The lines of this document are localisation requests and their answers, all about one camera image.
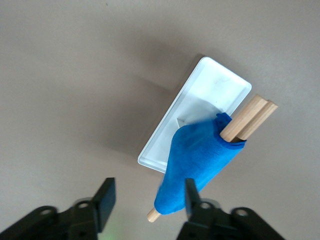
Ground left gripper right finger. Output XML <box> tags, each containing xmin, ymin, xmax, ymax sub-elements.
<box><xmin>176</xmin><ymin>177</ymin><xmax>288</xmax><ymax>240</ymax></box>

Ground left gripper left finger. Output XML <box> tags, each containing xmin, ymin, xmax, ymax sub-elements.
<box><xmin>0</xmin><ymin>177</ymin><xmax>117</xmax><ymax>240</ymax></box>

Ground blue microfibre towel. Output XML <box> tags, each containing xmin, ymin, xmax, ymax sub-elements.
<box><xmin>154</xmin><ymin>112</ymin><xmax>248</xmax><ymax>217</ymax></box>

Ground wooden rack rod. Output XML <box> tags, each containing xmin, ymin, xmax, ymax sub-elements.
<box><xmin>237</xmin><ymin>99</ymin><xmax>279</xmax><ymax>145</ymax></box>
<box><xmin>146</xmin><ymin>93</ymin><xmax>267</xmax><ymax>223</ymax></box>

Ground brown table cover sheet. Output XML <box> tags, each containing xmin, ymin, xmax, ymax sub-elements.
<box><xmin>0</xmin><ymin>0</ymin><xmax>320</xmax><ymax>240</ymax></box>

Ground white rack base tray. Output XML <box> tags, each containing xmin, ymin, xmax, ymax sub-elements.
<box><xmin>137</xmin><ymin>56</ymin><xmax>253</xmax><ymax>174</ymax></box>

